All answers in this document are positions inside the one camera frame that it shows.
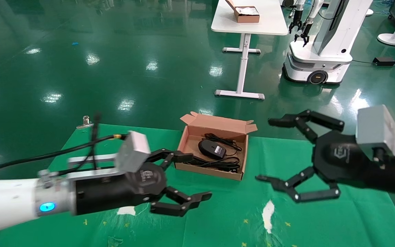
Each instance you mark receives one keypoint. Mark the black power adapter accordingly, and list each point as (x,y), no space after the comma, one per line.
(383,61)

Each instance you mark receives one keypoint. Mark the white wheeled robot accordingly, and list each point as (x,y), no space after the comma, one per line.
(321,58)

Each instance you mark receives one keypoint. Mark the silver binder clip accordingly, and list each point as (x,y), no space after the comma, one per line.
(86,123)

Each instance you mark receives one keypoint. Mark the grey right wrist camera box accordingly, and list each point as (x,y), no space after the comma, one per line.
(375,130)

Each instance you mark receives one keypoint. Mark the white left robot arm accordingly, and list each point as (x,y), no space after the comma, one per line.
(5,202)

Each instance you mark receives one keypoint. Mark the white standing table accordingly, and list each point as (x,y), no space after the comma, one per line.
(269,20)

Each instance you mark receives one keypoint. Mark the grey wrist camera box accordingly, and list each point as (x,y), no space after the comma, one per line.
(375,130)
(132,151)

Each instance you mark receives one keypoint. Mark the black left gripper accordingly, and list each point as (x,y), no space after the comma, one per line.
(115,193)

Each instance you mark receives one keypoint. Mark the green table cloth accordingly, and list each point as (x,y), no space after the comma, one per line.
(225,226)

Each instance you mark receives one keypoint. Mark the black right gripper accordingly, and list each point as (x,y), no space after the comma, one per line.
(341,157)

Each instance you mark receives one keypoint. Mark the distant robot arm black gripper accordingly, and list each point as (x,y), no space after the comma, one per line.
(297,20)
(305,32)

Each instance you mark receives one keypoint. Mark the small brown cardboard box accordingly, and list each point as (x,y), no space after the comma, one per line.
(247,18)

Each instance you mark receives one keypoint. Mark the open brown cardboard box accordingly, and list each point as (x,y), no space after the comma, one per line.
(218,125)

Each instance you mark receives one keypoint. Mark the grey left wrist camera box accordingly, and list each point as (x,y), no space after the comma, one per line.
(132,151)

